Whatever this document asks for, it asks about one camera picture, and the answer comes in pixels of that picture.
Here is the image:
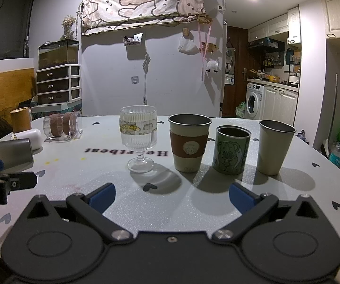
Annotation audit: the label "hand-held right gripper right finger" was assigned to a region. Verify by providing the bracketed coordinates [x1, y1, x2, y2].
[211, 183, 321, 241]

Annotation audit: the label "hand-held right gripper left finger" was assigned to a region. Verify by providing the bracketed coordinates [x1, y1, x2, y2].
[25, 183, 134, 241]

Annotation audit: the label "grey metal cup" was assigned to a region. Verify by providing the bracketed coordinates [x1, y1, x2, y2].
[0, 138, 34, 164]

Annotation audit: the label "green printed cup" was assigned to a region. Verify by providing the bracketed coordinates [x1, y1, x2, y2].
[212, 126, 252, 175]

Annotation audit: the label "plain steel cup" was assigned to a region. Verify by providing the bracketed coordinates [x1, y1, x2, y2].
[256, 120, 297, 176]

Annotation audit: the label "metal cup with brown sleeve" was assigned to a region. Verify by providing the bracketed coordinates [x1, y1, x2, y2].
[168, 114, 212, 173]

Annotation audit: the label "white oval case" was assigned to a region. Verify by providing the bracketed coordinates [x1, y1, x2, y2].
[10, 128, 43, 151]

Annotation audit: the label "wooden cylinder container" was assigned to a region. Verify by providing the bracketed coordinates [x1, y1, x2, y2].
[9, 107, 32, 133]

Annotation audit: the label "clear holder with tape rolls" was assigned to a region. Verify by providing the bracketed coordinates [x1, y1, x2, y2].
[43, 112, 83, 143]

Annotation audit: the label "ribbed glass goblet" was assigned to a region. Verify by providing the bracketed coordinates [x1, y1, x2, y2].
[119, 106, 158, 173]

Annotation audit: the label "green patterned bag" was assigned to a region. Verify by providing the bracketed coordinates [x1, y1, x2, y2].
[235, 101, 247, 118]

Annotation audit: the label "white washing machine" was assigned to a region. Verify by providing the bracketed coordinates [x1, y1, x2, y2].
[244, 82, 266, 120]

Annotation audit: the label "plastic drawer unit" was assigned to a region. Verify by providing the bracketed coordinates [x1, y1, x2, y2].
[36, 64, 81, 105]

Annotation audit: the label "white lower kitchen cabinet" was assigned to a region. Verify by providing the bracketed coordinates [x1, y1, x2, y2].
[263, 83, 298, 126]

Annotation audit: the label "clear water bottle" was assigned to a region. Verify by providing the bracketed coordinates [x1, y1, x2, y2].
[329, 140, 340, 168]

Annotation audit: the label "brown wooden door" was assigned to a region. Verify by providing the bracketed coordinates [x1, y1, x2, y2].
[222, 26, 249, 118]

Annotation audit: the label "glass fish tank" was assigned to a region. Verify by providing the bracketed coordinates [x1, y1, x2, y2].
[38, 39, 80, 70]

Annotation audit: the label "dark curtain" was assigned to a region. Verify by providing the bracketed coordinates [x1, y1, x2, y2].
[0, 0, 37, 62]

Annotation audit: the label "dried flowers in vase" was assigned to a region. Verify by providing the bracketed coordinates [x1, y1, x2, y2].
[62, 15, 77, 40]

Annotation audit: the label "white face mask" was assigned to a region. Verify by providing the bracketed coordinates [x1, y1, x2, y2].
[178, 37, 194, 55]

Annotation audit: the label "printed blanket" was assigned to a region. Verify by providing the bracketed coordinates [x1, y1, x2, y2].
[81, 0, 208, 36]

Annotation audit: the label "hanging white cable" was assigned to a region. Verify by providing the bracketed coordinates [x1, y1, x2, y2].
[142, 53, 150, 105]

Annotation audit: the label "pink lanyard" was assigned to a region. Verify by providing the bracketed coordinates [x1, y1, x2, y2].
[197, 21, 214, 81]

